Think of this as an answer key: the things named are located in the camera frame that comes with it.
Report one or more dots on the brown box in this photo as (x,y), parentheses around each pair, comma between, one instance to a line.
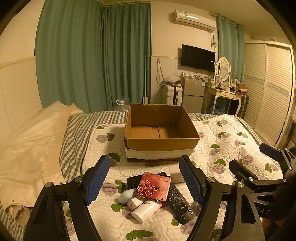
(241,87)

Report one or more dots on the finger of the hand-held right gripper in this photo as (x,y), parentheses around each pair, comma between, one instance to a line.
(270,151)
(242,171)

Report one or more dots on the black wall television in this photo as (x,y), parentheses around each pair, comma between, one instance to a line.
(197,58)

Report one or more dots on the clear plastic bag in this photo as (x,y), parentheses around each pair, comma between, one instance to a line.
(173,79)

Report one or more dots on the wide green curtain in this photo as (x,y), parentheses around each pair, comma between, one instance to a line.
(69,58)

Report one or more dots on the narrow green curtain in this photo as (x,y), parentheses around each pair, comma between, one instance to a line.
(230,46)

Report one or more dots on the cream duvet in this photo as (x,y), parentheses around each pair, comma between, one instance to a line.
(34,150)

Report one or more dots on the white air conditioner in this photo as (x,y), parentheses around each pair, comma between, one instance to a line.
(194,19)

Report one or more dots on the small silver fridge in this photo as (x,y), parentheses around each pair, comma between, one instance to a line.
(193,95)

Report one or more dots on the blue basket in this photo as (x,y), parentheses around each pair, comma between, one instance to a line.
(220,110)

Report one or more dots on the dark suitcase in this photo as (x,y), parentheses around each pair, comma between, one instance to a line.
(244,105)

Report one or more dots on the cardboard box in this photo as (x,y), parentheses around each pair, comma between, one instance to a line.
(143,113)

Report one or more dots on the oval white mirror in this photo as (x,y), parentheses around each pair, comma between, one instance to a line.
(223,67)

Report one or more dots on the green checkered bed sheet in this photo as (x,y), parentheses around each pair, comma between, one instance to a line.
(76,139)

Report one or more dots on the white suitcase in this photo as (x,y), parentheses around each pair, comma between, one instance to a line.
(168,95)

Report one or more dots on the black remote control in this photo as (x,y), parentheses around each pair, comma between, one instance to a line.
(180,206)

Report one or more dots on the clear water jug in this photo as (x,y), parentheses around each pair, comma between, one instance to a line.
(121,105)

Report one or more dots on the light blue oval case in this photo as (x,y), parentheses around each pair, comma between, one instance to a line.
(126,196)

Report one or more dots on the white louvred wardrobe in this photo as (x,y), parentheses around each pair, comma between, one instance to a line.
(266,88)

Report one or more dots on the large white bottle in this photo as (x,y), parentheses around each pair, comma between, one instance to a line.
(145,210)

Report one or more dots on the black power adapter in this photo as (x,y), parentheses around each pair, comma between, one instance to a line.
(133,183)

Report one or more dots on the floral quilted blanket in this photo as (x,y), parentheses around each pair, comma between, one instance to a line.
(231,143)

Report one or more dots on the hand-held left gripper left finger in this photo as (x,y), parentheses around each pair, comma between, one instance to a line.
(98,180)

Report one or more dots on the small white bottle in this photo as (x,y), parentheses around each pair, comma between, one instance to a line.
(135,202)

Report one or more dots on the small white box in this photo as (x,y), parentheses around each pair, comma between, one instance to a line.
(175,175)

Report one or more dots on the white dressing table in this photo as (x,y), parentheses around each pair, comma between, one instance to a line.
(222,93)

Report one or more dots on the white flat mop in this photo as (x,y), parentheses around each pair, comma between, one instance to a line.
(145,92)

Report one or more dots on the red rose-patterned box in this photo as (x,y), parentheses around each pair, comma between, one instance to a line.
(152,186)

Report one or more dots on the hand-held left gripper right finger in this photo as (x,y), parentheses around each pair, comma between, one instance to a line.
(189,180)

